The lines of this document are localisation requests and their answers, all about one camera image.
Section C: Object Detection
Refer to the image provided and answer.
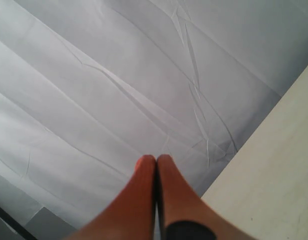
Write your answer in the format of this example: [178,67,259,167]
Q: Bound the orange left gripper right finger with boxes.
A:
[156,154,242,240]

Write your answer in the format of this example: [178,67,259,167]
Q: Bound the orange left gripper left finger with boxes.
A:
[66,155,156,240]

